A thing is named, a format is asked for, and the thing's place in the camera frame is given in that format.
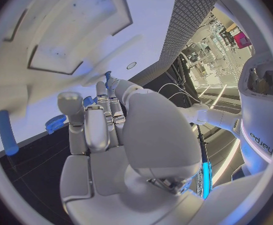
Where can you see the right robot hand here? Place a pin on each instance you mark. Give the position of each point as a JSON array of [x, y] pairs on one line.
[[150, 135]]

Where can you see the blue peg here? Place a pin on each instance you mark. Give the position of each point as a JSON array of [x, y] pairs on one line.
[[108, 76]]

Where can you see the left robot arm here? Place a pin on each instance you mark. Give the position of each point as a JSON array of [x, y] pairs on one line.
[[218, 119]]

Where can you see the white task board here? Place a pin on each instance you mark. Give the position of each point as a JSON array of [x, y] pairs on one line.
[[141, 18]]

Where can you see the blue block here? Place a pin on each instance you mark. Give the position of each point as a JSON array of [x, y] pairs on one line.
[[88, 101]]

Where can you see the glowing light bar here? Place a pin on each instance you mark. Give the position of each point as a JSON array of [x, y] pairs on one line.
[[206, 180]]

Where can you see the blue gear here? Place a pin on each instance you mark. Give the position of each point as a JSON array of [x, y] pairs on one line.
[[55, 124]]

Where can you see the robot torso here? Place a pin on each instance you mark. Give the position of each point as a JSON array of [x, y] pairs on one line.
[[258, 116]]

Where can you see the blue long cylinder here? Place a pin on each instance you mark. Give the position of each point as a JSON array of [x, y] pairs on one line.
[[7, 133]]

